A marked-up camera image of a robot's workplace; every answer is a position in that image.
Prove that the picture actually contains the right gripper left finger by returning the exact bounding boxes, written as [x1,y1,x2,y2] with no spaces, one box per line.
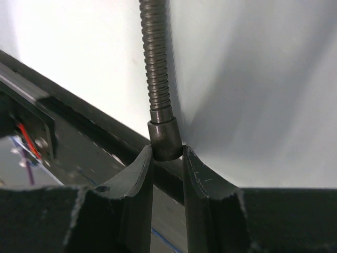
[1,145,153,252]

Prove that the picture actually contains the dark corrugated flexible hose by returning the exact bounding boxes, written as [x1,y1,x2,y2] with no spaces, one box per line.
[138,0,184,161]

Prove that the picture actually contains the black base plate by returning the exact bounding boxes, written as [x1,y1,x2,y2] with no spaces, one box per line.
[0,50,185,206]

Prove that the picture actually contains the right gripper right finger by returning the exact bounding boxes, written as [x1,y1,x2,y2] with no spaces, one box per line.
[183,146,336,252]

